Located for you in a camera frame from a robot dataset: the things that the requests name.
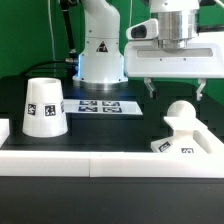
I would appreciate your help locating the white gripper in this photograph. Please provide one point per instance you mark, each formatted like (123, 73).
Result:
(197, 60)

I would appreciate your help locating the white lamp bulb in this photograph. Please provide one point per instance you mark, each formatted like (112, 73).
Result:
(181, 108)

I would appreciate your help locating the white lamp base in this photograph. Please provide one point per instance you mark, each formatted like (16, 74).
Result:
(182, 139)

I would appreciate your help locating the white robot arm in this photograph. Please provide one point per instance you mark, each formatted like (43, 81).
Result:
(168, 45)

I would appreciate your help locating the white lamp shade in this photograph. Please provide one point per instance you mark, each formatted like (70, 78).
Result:
(44, 113)

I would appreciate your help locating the white marker sheet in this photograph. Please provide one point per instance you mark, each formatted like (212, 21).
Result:
(102, 107)

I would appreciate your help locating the white U-shaped fence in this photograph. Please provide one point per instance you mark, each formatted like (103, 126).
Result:
(101, 164)

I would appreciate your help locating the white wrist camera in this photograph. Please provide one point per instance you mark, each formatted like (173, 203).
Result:
(146, 30)

